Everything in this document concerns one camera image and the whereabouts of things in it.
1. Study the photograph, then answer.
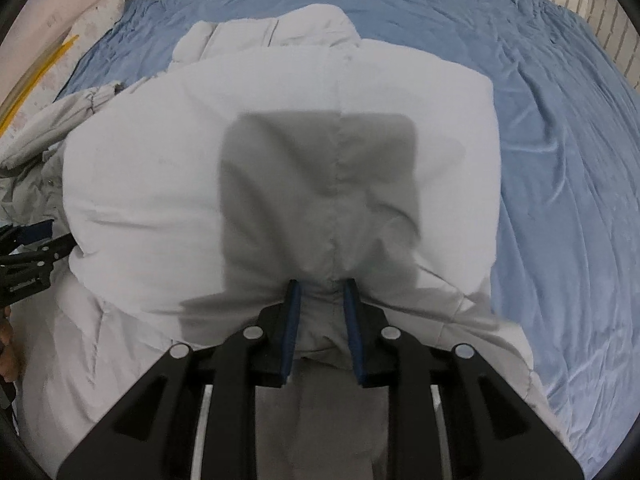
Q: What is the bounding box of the light grey puffer jacket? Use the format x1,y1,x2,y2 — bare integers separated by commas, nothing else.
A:
1,4,565,479

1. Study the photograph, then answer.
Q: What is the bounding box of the person's left hand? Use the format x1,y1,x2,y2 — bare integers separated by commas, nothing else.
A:
0,307,21,382

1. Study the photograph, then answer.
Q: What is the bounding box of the floral mattress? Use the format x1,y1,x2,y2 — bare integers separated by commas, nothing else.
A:
1,0,126,150

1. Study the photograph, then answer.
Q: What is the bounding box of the blue bed sheet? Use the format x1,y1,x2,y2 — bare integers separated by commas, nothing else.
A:
63,0,639,478

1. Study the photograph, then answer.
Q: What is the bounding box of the pink padded headboard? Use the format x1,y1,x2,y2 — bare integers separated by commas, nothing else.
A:
1,0,103,99

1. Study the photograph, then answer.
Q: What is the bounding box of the yellow strap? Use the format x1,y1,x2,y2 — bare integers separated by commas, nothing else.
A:
0,34,80,137

